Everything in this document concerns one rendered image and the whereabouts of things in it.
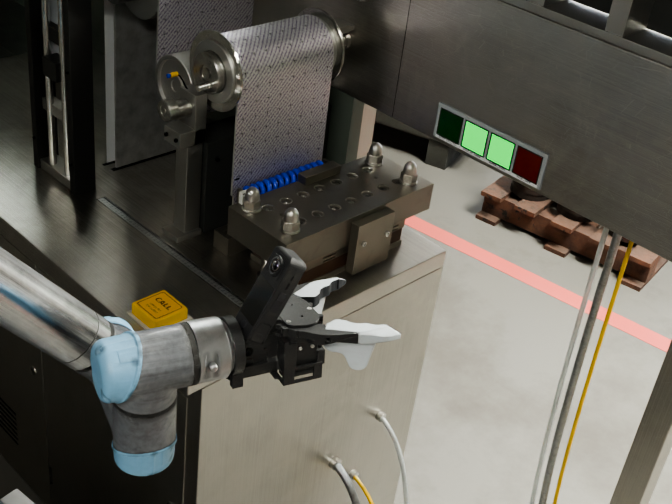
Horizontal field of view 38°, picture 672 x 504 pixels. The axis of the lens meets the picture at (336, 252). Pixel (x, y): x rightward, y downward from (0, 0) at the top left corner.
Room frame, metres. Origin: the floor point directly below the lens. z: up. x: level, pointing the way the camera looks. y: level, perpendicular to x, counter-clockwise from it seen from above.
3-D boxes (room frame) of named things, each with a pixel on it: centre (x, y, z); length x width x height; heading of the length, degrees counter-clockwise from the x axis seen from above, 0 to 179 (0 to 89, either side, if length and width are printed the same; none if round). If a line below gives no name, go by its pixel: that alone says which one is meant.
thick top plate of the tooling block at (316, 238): (1.64, 0.02, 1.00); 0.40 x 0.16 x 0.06; 139
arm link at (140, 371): (0.86, 0.20, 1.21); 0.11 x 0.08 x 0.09; 120
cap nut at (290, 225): (1.49, 0.09, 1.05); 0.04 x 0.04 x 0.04
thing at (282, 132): (1.69, 0.13, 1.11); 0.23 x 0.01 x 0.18; 139
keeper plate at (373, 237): (1.59, -0.06, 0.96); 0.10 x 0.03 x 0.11; 139
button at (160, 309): (1.36, 0.29, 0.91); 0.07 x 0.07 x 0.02; 49
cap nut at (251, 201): (1.54, 0.16, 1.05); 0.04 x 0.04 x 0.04
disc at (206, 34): (1.64, 0.26, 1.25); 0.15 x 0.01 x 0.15; 49
